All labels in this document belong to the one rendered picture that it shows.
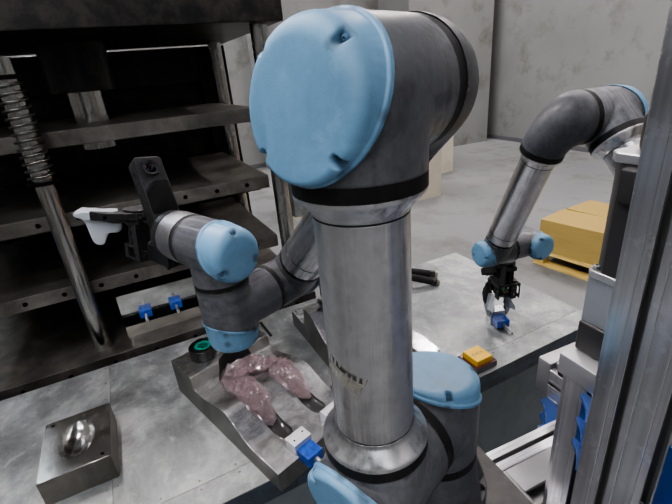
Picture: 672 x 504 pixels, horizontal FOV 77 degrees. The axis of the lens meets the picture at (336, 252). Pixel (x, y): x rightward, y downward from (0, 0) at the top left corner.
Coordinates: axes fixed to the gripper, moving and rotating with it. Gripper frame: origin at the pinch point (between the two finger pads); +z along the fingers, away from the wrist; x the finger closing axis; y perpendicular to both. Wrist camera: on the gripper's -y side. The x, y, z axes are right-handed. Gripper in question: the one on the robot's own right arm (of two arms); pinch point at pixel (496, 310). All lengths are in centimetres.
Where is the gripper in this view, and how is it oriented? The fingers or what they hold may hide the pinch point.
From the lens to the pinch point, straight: 155.0
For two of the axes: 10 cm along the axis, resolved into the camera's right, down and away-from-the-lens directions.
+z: 0.8, 9.1, 4.0
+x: 9.9, -1.2, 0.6
